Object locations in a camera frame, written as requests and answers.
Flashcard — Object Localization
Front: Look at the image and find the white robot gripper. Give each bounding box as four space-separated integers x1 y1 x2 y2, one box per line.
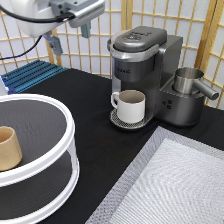
6 0 107 57

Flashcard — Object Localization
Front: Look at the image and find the grey coffee machine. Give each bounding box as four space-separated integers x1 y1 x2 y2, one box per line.
107 26 204 130

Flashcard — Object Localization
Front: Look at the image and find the blue corrugated mat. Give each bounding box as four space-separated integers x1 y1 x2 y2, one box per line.
2 60 66 94

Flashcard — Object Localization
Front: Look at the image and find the white ceramic mug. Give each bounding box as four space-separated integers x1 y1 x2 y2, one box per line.
111 90 146 124

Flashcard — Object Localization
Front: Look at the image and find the steel milk frother jug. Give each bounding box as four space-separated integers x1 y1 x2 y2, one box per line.
173 67 219 100

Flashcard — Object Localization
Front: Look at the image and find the wooden shoji folding screen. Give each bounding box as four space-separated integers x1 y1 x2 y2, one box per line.
0 0 224 110

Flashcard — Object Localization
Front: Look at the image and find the beige wooden cup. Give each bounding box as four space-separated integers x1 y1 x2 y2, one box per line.
0 126 22 171

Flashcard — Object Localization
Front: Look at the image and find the white two-tier round shelf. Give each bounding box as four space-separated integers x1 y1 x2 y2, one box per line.
0 94 80 224

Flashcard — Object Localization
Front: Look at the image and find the grey woven placemat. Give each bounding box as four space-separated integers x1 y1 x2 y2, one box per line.
85 127 224 224

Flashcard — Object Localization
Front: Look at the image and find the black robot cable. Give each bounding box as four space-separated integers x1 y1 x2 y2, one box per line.
0 3 76 62

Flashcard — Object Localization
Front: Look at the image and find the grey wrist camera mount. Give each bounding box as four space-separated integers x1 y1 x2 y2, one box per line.
50 0 105 28

